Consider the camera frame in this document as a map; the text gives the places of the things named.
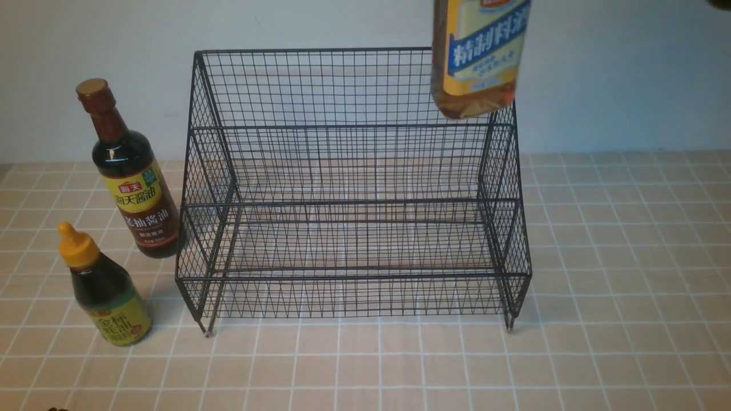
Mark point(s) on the amber cooking wine bottle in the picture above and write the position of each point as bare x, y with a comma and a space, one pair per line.
476, 53

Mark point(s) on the dark soy sauce bottle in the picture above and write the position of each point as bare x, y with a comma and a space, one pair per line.
131, 174

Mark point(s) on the small yellow-capped sesame oil bottle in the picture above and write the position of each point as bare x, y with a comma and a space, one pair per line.
103, 289

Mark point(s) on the black wire mesh shelf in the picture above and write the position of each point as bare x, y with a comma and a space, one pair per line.
325, 183

